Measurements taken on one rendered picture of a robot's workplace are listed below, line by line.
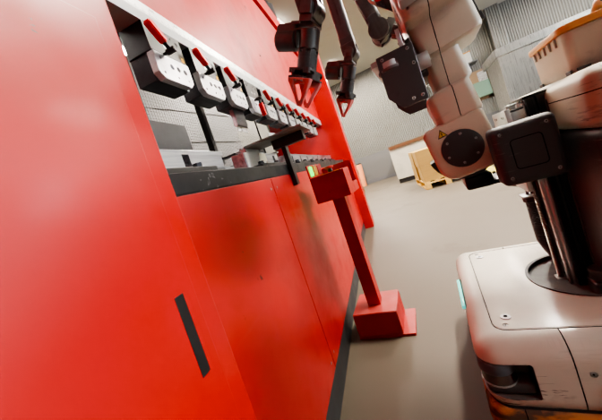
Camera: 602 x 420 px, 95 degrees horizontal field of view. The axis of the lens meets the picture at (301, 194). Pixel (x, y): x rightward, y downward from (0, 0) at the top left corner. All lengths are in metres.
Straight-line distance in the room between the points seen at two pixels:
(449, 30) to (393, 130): 8.34
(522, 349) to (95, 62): 0.94
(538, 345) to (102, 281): 0.83
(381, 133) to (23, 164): 9.15
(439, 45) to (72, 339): 0.95
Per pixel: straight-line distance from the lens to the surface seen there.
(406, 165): 6.81
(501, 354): 0.87
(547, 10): 9.97
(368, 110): 9.41
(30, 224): 0.30
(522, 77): 7.04
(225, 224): 0.66
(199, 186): 0.63
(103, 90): 0.40
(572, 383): 0.91
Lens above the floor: 0.78
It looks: 2 degrees down
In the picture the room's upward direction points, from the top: 19 degrees counter-clockwise
